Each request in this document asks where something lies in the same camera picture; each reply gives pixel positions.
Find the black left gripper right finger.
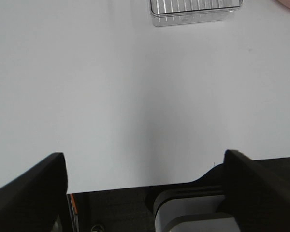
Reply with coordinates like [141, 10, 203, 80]
[217, 150, 290, 232]

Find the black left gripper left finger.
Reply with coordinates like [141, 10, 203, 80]
[0, 153, 73, 232]

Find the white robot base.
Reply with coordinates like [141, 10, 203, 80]
[153, 186, 240, 232]

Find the clear left plastic container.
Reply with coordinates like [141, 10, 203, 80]
[149, 0, 243, 27]

